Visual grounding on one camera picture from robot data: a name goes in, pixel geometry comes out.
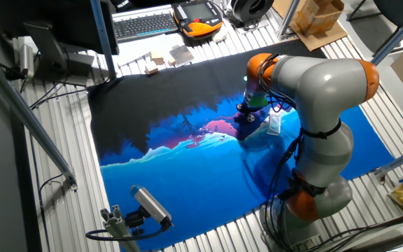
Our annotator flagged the grey camera with blue end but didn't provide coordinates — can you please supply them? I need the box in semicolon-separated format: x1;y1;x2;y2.
124;184;174;235

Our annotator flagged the clear plastic packet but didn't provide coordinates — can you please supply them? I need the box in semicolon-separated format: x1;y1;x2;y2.
266;107;282;137

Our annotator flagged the grey metal plate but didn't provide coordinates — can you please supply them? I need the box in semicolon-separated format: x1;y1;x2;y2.
169;44;195;67

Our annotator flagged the black computer keyboard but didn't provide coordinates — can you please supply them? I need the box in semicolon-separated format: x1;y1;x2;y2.
111;3;180;44

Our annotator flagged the light wooden block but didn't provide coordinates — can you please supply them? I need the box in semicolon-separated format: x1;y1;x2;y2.
144;61;160;76
151;52;166;66

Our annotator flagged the black velcro strap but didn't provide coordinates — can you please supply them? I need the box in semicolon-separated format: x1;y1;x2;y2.
301;119;342;140
278;169;328;202

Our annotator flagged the flat cardboard sheet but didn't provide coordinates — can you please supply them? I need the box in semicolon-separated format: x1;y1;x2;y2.
271;0;348;53

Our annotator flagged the thin black table cable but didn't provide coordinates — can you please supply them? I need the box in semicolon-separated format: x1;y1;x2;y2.
29;78;90;110

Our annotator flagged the white rounded plastic object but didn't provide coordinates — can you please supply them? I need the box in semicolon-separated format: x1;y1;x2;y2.
211;27;229;43

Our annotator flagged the aluminium frame post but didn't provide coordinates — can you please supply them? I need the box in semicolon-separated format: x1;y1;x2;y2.
371;3;403;66
277;0;301;39
89;0;118;81

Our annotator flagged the orange black teach pendant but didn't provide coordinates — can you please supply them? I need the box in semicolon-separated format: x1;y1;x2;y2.
172;0;225;39

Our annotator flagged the white paper sheet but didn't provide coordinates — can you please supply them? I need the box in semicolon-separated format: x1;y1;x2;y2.
115;33;174;69

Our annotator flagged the blue landscape printed cloth mat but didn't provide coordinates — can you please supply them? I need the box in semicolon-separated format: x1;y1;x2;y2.
87;38;397;251

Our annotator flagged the long diagonal aluminium frame bar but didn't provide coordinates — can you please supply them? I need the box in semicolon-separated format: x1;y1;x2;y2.
0;52;78;192

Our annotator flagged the silver cylindrical camera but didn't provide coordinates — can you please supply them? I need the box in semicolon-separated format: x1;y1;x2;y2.
18;44;35;80

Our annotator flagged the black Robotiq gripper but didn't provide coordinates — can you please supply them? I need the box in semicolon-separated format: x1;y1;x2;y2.
236;101;262;119

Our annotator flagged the green wrist flange adapter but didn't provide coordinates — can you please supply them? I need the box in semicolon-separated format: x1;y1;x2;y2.
243;89;269;109

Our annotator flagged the black camera cable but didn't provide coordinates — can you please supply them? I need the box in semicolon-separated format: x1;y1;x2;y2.
85;225;164;242

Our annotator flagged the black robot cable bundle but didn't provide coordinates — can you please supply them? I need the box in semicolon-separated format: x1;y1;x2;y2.
257;52;314;252

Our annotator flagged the black monitor with stand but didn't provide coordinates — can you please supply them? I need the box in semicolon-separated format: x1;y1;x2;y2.
0;0;120;88

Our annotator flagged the black round cable spool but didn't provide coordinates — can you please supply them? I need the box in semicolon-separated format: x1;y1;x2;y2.
229;0;275;25

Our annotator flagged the brown cardboard box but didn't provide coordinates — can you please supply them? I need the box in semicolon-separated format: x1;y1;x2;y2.
294;0;345;36

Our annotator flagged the short aluminium profile stub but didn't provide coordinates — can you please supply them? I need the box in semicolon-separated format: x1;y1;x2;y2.
99;204;141;252

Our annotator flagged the dark office chair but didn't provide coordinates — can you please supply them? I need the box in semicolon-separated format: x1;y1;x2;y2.
346;0;403;57

